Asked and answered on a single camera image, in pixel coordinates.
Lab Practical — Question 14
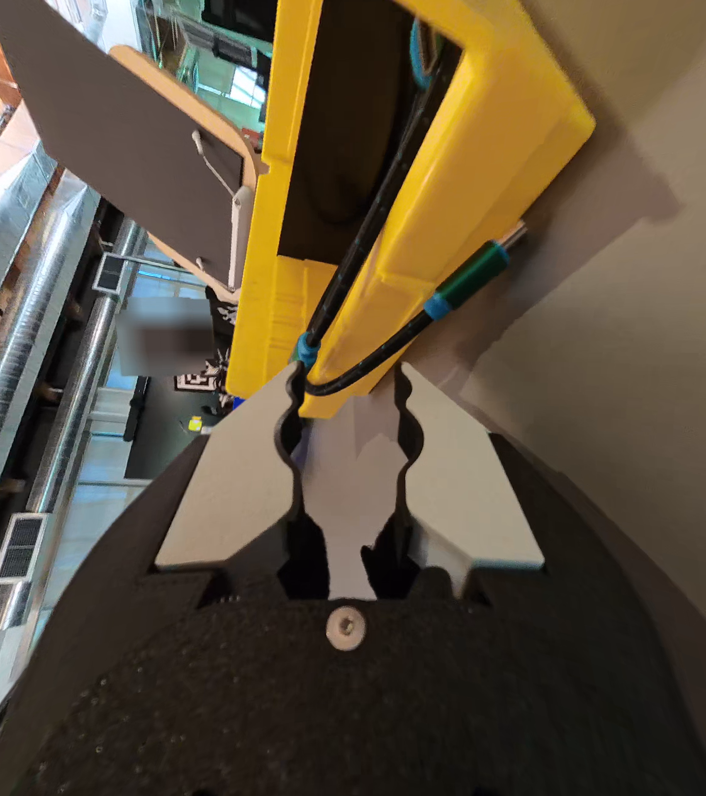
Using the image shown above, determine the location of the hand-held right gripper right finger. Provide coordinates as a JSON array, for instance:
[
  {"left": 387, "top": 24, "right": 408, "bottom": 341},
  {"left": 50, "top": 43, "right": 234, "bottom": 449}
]
[{"left": 360, "top": 362, "right": 545, "bottom": 599}]

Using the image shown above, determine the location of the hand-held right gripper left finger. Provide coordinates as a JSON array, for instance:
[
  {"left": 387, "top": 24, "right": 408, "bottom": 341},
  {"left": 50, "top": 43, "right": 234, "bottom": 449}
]
[{"left": 154, "top": 361, "right": 332, "bottom": 601}]

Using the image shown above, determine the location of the yellow plastic bin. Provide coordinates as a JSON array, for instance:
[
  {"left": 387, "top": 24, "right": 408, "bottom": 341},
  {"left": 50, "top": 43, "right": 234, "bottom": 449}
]
[{"left": 225, "top": 0, "right": 596, "bottom": 419}]

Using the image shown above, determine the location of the black bin divider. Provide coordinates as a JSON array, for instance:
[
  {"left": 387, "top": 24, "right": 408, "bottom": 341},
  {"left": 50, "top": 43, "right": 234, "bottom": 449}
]
[{"left": 278, "top": 0, "right": 416, "bottom": 259}]

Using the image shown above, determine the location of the thick braided HDMI cable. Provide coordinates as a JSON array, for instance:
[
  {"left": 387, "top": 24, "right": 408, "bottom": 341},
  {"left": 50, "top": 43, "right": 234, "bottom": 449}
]
[{"left": 294, "top": 19, "right": 463, "bottom": 368}]

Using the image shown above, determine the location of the grey desk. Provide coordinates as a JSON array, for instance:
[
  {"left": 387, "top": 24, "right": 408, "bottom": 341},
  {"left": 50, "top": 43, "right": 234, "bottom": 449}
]
[{"left": 384, "top": 0, "right": 706, "bottom": 672}]

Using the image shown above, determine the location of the ceiling air vent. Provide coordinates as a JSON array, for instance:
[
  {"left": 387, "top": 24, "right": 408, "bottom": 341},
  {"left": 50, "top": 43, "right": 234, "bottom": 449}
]
[
  {"left": 92, "top": 252, "right": 129, "bottom": 294},
  {"left": 0, "top": 513, "right": 49, "bottom": 585}
]

